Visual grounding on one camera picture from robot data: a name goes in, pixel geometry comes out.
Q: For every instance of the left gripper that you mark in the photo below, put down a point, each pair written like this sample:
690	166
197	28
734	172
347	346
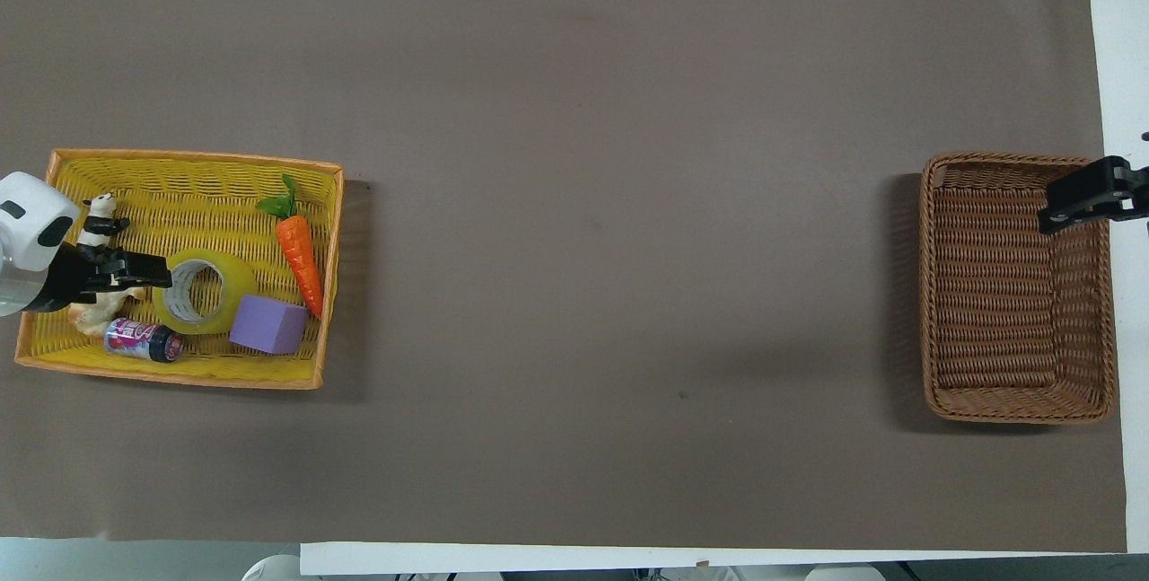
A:
63	277

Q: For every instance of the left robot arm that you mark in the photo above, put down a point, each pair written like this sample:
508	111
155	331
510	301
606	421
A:
36	217

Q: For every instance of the yellow tape roll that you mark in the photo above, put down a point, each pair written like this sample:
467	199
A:
235	280

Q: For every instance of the yellow wicker basket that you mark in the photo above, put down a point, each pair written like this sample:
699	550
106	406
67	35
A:
224	177

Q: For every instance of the brown wicker basket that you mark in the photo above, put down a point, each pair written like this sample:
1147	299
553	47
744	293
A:
996	294

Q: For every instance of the beige toy figure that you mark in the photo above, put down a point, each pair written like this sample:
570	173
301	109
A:
94	316

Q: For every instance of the panda toy figure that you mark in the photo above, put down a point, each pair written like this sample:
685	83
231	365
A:
100	208

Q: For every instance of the small pink labelled bottle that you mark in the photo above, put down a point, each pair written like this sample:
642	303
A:
135	338

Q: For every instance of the purple foam block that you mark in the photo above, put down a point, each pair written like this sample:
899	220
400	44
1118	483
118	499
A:
267	325

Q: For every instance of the orange toy carrot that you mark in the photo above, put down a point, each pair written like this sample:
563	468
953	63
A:
300	258

